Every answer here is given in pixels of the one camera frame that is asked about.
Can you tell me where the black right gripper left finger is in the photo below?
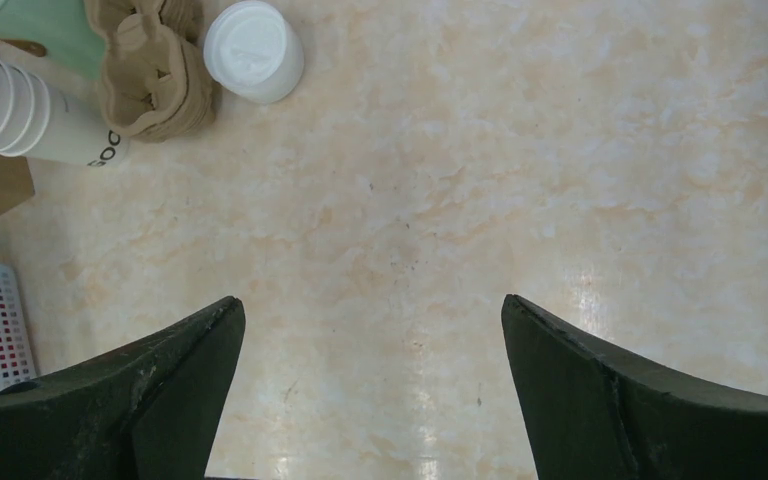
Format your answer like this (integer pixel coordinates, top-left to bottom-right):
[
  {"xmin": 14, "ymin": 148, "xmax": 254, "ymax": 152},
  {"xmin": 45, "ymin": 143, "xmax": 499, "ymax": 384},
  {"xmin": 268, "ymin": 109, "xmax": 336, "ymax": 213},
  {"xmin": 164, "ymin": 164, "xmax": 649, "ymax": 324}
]
[{"xmin": 0, "ymin": 296, "xmax": 246, "ymax": 479}]

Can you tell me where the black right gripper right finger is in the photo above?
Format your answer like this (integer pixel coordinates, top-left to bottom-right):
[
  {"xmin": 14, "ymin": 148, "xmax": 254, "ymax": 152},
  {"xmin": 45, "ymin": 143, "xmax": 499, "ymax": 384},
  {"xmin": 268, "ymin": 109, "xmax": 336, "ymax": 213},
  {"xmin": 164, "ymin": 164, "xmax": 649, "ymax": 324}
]
[{"xmin": 501, "ymin": 294, "xmax": 768, "ymax": 479}]

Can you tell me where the brown pulp cup carrier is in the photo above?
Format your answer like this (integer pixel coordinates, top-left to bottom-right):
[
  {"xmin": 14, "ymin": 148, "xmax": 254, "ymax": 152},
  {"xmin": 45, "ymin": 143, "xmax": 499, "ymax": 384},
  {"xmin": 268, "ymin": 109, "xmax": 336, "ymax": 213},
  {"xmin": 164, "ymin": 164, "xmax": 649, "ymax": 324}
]
[{"xmin": 84, "ymin": 0, "xmax": 218, "ymax": 143}]

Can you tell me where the stack of white paper cups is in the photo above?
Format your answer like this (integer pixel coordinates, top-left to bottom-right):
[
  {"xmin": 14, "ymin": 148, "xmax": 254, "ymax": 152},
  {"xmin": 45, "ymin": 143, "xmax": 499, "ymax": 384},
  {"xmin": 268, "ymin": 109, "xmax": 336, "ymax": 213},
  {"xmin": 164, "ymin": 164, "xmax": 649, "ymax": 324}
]
[{"xmin": 0, "ymin": 59, "xmax": 130, "ymax": 168}]

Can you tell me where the stack of white lids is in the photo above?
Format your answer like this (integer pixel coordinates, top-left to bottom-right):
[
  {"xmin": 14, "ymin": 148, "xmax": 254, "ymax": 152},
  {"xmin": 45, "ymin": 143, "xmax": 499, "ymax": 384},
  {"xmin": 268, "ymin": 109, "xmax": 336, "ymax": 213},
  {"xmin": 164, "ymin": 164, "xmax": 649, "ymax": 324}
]
[{"xmin": 203, "ymin": 1, "xmax": 305, "ymax": 105}]

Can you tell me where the green straw holder cup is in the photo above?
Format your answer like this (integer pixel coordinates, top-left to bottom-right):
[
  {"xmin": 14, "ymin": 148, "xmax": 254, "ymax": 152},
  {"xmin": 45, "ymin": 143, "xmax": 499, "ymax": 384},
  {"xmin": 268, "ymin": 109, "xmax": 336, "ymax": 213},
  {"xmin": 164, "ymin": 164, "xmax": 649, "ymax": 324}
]
[{"xmin": 0, "ymin": 0, "xmax": 105, "ymax": 80}]

